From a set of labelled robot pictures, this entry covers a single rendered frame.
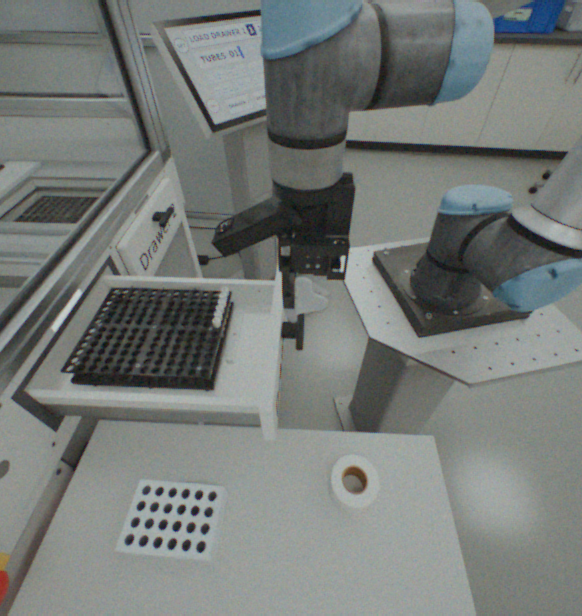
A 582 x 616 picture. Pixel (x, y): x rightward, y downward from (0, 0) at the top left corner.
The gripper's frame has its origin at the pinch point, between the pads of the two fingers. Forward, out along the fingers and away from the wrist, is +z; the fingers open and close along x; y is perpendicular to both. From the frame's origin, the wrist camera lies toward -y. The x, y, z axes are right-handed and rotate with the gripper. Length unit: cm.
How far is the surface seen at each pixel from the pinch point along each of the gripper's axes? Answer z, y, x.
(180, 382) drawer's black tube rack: 9.4, -16.4, -7.8
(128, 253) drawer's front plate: 5.5, -32.9, 18.1
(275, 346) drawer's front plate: 3.7, -1.8, -4.8
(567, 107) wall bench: 52, 216, 271
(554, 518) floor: 97, 89, -7
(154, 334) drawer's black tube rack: 6.5, -21.7, -1.0
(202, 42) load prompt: -18, -28, 86
